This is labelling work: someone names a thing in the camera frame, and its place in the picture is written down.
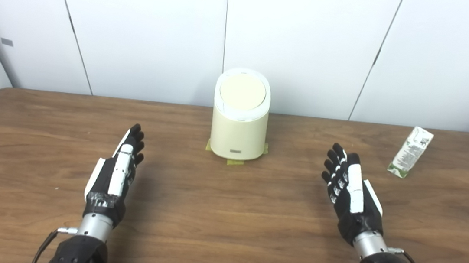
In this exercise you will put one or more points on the small grey wall sticker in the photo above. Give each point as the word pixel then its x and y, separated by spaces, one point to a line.
pixel 7 42

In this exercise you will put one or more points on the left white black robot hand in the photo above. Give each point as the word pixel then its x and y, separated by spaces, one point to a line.
pixel 119 171

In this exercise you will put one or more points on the green white milk carton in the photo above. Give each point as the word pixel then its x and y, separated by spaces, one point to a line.
pixel 411 152

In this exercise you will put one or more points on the yellow-green masking tape piece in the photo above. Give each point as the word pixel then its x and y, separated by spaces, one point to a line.
pixel 265 148
pixel 208 146
pixel 235 162

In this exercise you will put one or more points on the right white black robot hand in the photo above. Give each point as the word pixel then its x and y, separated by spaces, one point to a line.
pixel 354 196

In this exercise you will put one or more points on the round cream bin lid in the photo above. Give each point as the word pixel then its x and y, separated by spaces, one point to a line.
pixel 243 91

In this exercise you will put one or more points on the cream-colored bin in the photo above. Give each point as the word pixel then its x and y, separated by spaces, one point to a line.
pixel 238 134

